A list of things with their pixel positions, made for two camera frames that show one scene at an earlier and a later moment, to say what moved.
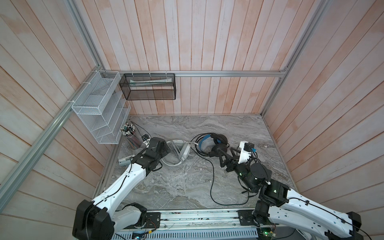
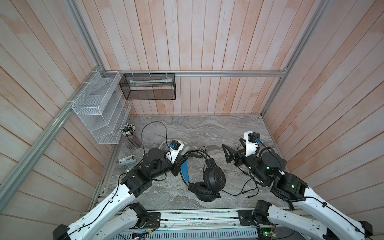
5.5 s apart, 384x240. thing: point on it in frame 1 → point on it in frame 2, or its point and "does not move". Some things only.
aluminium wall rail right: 302,44 does not move
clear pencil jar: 132,139 does not move
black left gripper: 165,152 → 177,166
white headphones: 185,150 does not move
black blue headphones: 219,147 → 214,179
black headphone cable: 213,175 → 244,190
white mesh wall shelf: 102,107 does not move
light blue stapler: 125,161 does not move
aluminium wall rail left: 6,189 does not move
